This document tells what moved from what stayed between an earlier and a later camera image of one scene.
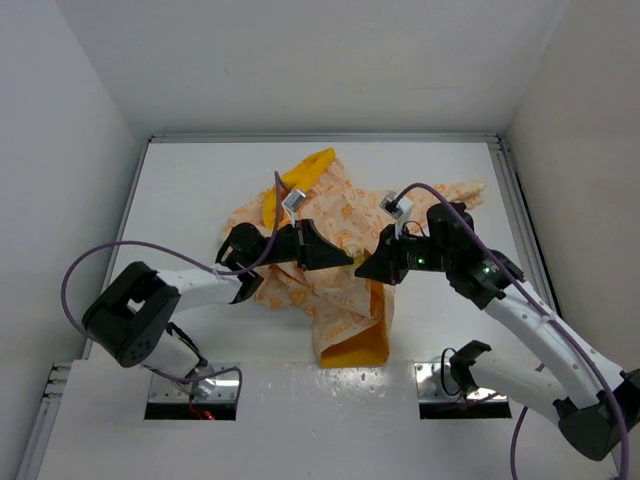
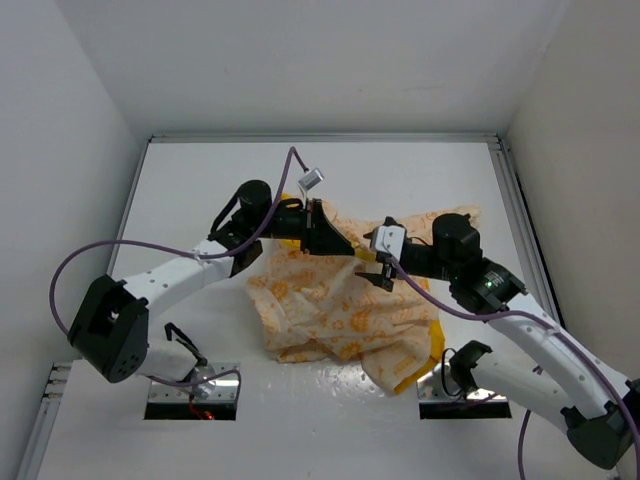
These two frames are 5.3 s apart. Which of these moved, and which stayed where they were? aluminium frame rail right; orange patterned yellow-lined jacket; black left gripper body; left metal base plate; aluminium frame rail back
Moved: orange patterned yellow-lined jacket; black left gripper body
Stayed: aluminium frame rail right; left metal base plate; aluminium frame rail back
